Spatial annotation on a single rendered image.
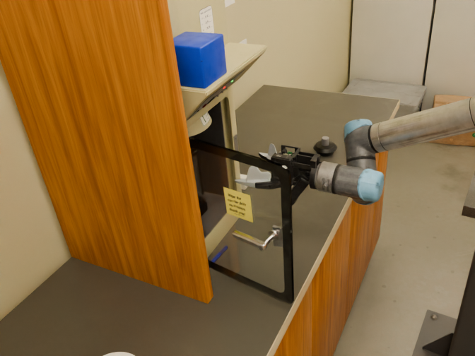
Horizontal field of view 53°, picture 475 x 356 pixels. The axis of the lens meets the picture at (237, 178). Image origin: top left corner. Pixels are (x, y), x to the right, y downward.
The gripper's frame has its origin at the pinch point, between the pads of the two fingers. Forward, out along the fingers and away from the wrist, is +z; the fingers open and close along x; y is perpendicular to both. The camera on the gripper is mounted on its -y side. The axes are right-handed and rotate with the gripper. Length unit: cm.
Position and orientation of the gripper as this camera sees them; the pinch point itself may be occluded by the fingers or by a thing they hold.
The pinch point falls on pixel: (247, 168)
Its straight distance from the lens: 128.0
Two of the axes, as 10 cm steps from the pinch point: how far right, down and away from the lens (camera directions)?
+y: -0.8, -8.4, -5.4
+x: -4.5, 5.1, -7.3
